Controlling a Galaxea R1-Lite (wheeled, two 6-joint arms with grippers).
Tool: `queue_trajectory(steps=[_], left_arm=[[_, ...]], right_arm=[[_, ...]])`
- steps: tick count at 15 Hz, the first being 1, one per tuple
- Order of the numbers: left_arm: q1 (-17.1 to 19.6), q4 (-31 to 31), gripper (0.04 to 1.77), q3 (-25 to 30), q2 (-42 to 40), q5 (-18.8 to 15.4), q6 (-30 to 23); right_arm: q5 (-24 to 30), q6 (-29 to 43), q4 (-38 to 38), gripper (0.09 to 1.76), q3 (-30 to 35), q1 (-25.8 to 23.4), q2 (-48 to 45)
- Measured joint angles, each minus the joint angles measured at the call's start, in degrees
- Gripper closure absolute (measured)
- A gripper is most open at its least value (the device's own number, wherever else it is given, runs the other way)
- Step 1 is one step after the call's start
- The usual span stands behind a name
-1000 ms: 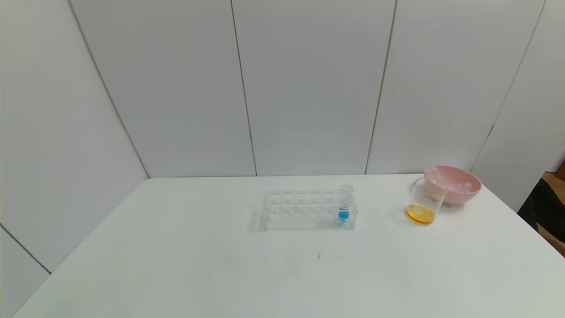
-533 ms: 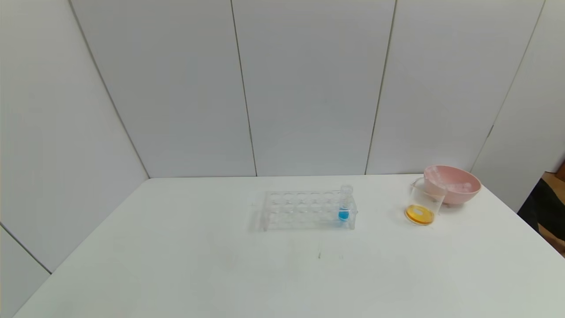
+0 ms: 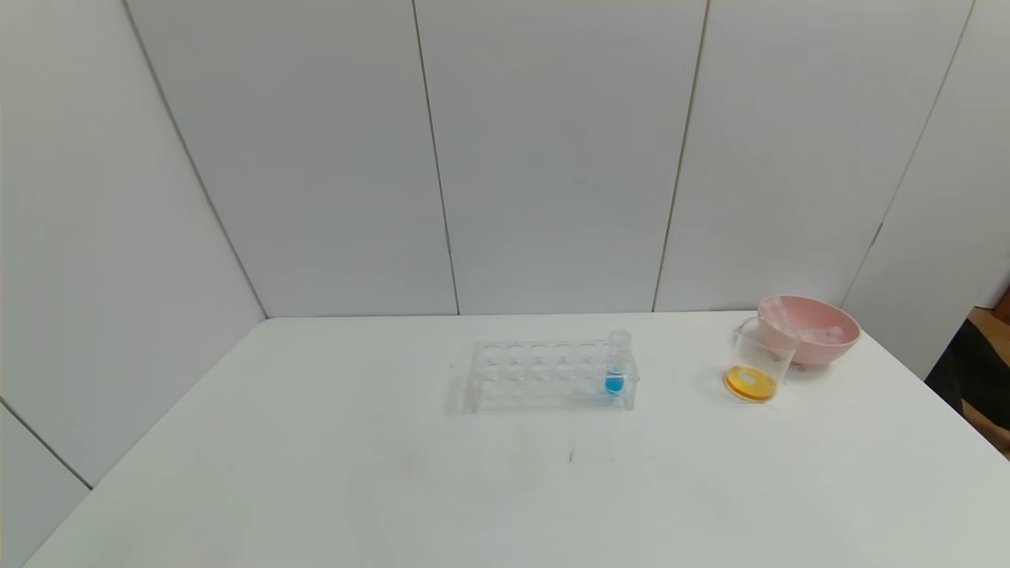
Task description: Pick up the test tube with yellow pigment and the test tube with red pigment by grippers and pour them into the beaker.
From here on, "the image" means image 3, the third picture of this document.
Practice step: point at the test tube with yellow pigment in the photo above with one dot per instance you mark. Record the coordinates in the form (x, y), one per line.
(779, 308)

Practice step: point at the clear glass beaker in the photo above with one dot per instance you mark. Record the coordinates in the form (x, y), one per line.
(750, 383)

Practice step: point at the pink bowl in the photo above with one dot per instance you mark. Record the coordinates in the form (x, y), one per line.
(821, 351)

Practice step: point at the clear acrylic test tube rack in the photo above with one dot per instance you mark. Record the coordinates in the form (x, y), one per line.
(521, 371)

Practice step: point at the test tube with blue pigment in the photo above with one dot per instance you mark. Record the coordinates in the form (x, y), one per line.
(615, 384)

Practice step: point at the test tube with red pigment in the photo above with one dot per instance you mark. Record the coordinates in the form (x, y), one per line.
(828, 334)

